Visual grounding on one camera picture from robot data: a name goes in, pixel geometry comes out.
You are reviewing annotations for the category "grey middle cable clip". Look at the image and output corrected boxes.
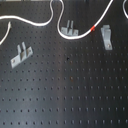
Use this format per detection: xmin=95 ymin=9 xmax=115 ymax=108
xmin=61 ymin=20 xmax=79 ymax=36

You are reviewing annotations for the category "grey cable clip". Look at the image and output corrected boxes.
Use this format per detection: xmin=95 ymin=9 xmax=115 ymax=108
xmin=10 ymin=43 xmax=33 ymax=68
xmin=61 ymin=20 xmax=79 ymax=36
xmin=101 ymin=25 xmax=112 ymax=50

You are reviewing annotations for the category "grey left cable clip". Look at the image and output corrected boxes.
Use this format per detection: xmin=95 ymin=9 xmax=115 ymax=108
xmin=10 ymin=43 xmax=33 ymax=68

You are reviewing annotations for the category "grey right cable clip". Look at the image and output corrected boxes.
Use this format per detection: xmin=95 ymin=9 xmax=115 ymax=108
xmin=101 ymin=25 xmax=112 ymax=50

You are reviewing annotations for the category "white cable with red mark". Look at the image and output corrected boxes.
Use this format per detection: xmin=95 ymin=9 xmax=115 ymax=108
xmin=0 ymin=0 xmax=115 ymax=46

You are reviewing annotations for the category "white cable at right edge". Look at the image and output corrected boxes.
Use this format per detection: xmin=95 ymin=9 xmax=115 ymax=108
xmin=121 ymin=0 xmax=128 ymax=20

